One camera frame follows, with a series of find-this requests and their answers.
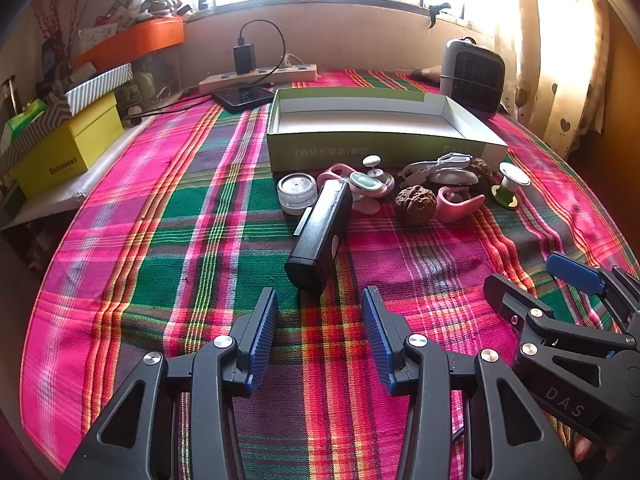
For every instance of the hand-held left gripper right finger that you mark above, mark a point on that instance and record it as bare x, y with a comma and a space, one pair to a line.
375, 340

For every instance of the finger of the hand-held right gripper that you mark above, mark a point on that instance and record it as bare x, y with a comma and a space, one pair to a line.
575, 272
505, 295

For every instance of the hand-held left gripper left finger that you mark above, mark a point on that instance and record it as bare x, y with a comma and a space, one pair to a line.
265, 330

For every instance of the plain pink clip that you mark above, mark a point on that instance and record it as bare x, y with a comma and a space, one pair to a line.
457, 205

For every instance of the black rectangular device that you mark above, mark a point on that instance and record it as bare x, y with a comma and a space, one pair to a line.
320, 230

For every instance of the green spool with white top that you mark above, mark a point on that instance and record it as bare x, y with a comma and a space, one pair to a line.
511, 177

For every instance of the white panda-shaped toy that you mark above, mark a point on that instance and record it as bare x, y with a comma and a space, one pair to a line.
460, 179

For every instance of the brown walnut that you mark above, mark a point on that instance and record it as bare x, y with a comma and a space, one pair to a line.
416, 203
480, 167

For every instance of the small clear jar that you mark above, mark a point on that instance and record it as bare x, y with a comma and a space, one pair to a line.
297, 192

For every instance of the pink and green clip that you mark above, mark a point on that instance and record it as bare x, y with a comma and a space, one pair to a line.
362, 181

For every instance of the white mushroom-shaped gadget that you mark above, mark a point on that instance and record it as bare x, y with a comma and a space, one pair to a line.
373, 162

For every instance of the green and white cardboard box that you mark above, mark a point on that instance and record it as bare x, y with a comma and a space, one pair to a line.
375, 142

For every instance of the person's right hand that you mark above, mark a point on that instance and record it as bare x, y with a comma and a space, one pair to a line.
582, 450

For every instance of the heart-print curtain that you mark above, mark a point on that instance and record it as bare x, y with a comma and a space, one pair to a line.
565, 60

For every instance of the grey desk heater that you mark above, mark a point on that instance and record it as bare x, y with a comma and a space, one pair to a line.
475, 80

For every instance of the brown paper-wrapped item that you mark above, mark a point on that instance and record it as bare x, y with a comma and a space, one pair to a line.
427, 74

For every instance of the black smartphone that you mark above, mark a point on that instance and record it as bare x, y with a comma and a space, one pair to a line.
245, 95

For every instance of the white plastic sheet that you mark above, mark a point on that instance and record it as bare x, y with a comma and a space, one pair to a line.
50, 200

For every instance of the beige power strip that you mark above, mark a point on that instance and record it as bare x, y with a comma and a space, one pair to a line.
290, 74

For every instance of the yellow box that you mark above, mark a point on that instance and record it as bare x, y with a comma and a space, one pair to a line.
65, 147

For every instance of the black charger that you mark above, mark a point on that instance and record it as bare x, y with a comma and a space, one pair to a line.
244, 59

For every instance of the clear glass tank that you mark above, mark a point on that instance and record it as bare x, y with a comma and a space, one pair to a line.
155, 77

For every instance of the black window hook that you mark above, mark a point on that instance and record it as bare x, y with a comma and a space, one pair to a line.
436, 12

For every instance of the striped box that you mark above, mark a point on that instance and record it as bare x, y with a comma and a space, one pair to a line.
95, 87

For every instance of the orange box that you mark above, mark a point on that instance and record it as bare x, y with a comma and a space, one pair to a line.
130, 42

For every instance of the green tissue box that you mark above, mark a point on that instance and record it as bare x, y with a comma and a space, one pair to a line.
25, 117

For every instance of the red flower branches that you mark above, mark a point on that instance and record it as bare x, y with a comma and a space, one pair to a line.
55, 15

